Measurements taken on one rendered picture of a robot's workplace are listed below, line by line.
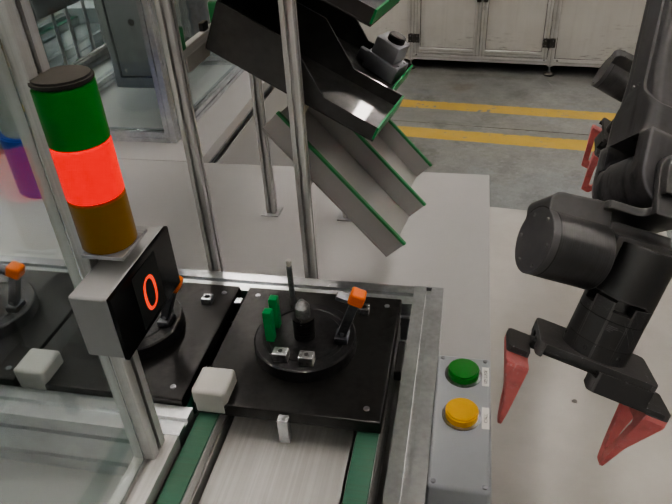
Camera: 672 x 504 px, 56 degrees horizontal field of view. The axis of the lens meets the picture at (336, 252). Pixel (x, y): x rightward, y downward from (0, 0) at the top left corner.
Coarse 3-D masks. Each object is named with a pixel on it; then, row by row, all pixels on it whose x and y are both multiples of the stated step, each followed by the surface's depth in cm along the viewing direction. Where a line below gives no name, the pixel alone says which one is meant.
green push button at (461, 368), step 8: (456, 360) 84; (464, 360) 84; (448, 368) 83; (456, 368) 82; (464, 368) 82; (472, 368) 82; (456, 376) 81; (464, 376) 81; (472, 376) 81; (464, 384) 81
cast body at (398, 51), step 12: (384, 36) 105; (396, 36) 104; (360, 48) 109; (372, 48) 106; (384, 48) 104; (396, 48) 103; (408, 48) 107; (372, 60) 107; (384, 60) 106; (396, 60) 105; (384, 72) 106; (396, 72) 105
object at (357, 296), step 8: (352, 288) 81; (336, 296) 81; (344, 296) 81; (352, 296) 80; (360, 296) 80; (352, 304) 81; (360, 304) 80; (352, 312) 82; (344, 320) 83; (352, 320) 83; (344, 328) 84; (344, 336) 84
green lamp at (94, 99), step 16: (32, 96) 49; (48, 96) 48; (64, 96) 48; (80, 96) 49; (96, 96) 50; (48, 112) 49; (64, 112) 49; (80, 112) 49; (96, 112) 50; (48, 128) 50; (64, 128) 49; (80, 128) 50; (96, 128) 51; (48, 144) 51; (64, 144) 50; (80, 144) 50; (96, 144) 51
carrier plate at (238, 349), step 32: (256, 288) 99; (256, 320) 93; (384, 320) 91; (224, 352) 87; (384, 352) 86; (256, 384) 82; (288, 384) 82; (320, 384) 82; (352, 384) 81; (384, 384) 81; (256, 416) 80; (320, 416) 77; (352, 416) 77
